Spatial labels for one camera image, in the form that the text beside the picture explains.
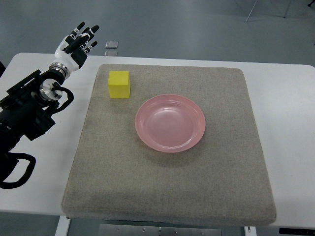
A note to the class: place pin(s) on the pink plate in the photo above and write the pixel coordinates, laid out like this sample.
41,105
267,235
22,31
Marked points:
170,123

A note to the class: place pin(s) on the beige felt mat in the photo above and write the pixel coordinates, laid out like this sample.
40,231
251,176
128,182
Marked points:
222,180

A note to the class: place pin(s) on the yellow foam block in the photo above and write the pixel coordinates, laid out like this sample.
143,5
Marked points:
119,84

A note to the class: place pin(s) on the metal chair legs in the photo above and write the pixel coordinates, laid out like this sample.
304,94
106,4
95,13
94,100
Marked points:
282,9

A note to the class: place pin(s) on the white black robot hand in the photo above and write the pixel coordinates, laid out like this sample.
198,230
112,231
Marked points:
73,50

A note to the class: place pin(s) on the floor socket plate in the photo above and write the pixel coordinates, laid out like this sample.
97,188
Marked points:
111,53
111,44

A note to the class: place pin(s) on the white table leg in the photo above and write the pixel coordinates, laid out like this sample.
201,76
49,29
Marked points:
62,226

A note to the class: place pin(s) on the lower floor socket plate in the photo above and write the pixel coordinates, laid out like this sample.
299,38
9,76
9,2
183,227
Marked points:
111,53

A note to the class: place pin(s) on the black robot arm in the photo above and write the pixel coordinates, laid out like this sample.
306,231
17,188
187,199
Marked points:
27,111

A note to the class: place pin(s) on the upper floor socket plate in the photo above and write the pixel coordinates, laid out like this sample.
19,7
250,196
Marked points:
111,44

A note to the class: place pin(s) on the metal table base plate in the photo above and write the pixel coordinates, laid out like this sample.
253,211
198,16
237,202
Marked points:
131,230

